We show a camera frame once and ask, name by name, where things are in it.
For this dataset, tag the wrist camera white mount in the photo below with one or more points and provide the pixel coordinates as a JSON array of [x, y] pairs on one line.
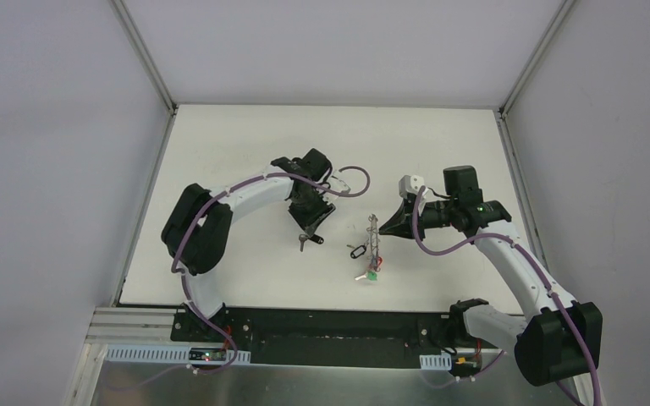
[[410, 186], [336, 187]]

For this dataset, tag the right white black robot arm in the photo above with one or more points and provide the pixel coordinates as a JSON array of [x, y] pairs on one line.
[[557, 337]]

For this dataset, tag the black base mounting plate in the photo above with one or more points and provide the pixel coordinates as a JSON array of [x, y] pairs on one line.
[[339, 338]]

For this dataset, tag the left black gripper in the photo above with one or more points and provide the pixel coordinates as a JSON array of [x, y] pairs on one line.
[[314, 219]]

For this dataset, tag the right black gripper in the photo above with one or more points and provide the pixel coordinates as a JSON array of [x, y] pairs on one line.
[[411, 212]]

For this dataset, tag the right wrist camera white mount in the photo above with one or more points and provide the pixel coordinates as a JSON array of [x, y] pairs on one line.
[[410, 186]]

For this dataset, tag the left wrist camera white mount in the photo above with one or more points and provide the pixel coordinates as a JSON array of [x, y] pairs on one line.
[[336, 187]]

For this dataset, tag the green key tag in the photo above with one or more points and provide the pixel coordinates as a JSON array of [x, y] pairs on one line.
[[367, 275]]

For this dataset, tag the large metal keyring disc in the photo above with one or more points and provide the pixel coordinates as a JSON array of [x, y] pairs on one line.
[[373, 243]]

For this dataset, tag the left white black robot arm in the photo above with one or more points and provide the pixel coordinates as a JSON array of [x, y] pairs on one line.
[[197, 230]]

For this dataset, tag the key with black tag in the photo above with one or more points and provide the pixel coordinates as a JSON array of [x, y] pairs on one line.
[[309, 235]]

